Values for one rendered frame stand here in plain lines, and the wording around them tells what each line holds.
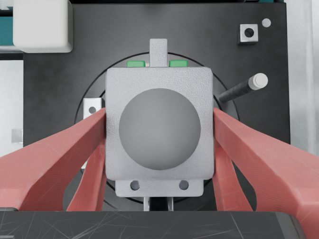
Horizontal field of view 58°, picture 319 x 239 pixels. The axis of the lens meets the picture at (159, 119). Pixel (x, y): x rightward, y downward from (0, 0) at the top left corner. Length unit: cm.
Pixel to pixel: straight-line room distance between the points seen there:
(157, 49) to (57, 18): 13
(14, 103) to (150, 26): 17
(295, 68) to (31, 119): 25
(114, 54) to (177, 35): 6
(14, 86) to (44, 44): 10
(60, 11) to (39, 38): 3
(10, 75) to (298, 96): 30
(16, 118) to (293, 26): 30
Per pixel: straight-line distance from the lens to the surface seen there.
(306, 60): 32
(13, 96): 35
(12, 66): 35
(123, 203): 25
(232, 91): 20
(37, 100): 28
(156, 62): 16
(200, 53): 27
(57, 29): 26
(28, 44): 27
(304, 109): 30
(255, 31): 28
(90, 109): 23
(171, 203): 24
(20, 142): 29
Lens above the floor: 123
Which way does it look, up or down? 88 degrees down
